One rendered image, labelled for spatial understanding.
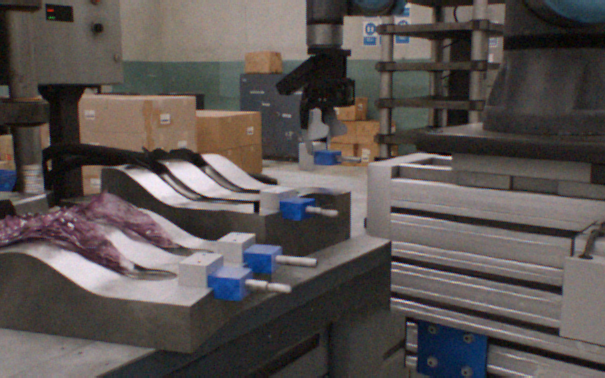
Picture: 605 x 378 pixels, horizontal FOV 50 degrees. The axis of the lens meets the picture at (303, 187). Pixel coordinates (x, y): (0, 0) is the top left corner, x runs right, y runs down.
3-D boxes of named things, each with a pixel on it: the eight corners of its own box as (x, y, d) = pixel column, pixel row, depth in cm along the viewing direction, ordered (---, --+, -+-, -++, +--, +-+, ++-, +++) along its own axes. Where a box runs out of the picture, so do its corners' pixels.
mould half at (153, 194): (350, 238, 121) (351, 166, 118) (265, 272, 100) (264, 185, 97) (160, 208, 148) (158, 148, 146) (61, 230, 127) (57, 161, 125)
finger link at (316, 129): (322, 154, 127) (328, 107, 127) (297, 152, 130) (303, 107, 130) (330, 157, 129) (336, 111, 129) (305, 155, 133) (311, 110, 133)
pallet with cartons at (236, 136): (263, 187, 651) (262, 111, 638) (219, 201, 577) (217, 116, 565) (165, 179, 700) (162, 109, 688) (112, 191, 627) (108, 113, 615)
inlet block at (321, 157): (366, 172, 131) (366, 145, 130) (353, 175, 127) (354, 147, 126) (312, 166, 139) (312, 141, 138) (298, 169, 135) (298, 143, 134)
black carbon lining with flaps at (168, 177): (305, 203, 118) (305, 151, 116) (249, 219, 105) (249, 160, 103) (168, 185, 137) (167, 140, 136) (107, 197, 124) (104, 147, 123)
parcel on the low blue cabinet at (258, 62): (283, 73, 859) (283, 51, 855) (269, 73, 832) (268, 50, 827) (258, 73, 882) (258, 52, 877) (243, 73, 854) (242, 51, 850)
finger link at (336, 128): (345, 154, 134) (340, 110, 131) (321, 152, 137) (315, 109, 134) (352, 149, 136) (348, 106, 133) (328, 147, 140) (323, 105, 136)
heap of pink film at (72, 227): (188, 242, 94) (186, 189, 93) (119, 279, 78) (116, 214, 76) (37, 230, 102) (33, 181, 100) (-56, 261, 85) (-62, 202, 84)
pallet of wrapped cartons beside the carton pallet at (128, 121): (208, 206, 553) (205, 95, 538) (143, 225, 485) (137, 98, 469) (103, 193, 612) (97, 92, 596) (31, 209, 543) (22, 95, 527)
